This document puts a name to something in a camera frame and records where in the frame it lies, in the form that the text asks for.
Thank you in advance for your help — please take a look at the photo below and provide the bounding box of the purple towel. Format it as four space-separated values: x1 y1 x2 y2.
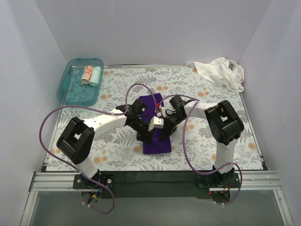
139 93 172 154

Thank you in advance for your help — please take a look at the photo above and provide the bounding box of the white towel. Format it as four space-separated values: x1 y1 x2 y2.
185 57 245 93

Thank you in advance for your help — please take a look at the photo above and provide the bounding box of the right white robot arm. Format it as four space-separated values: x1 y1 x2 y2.
159 95 244 187

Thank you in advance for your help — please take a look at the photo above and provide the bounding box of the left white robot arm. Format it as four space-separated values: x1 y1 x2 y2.
56 99 152 188

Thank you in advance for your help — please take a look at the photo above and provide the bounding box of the floral table mat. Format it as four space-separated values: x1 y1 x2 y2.
55 67 262 171

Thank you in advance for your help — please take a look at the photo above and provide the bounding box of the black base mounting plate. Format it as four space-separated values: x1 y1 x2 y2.
72 171 240 202

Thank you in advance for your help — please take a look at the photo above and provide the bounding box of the mint rolled towel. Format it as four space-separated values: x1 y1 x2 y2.
89 66 101 87

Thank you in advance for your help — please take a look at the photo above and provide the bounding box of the teal plastic tray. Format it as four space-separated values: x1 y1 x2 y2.
56 58 104 106

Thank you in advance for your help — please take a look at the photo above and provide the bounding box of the orange patterned rolled towel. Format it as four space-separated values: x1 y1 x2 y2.
81 65 94 85

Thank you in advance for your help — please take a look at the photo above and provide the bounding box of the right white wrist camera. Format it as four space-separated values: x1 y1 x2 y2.
157 103 169 118

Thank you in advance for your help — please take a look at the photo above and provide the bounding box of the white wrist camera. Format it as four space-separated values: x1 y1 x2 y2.
149 116 164 131
157 103 169 118

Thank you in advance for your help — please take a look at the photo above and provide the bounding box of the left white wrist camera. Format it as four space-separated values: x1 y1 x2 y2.
149 116 164 131

